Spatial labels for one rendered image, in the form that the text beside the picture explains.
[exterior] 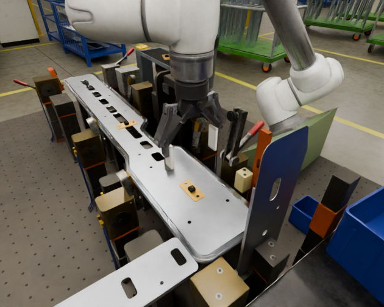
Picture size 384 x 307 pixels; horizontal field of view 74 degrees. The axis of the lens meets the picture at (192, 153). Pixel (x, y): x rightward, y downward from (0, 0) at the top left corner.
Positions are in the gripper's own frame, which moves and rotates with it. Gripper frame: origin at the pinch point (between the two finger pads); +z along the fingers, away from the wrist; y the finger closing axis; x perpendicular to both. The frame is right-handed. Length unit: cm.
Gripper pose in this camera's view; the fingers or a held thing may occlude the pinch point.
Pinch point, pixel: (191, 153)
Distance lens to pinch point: 66.7
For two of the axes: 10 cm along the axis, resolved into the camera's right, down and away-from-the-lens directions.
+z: 0.0, 8.1, 5.9
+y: -8.2, 3.4, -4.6
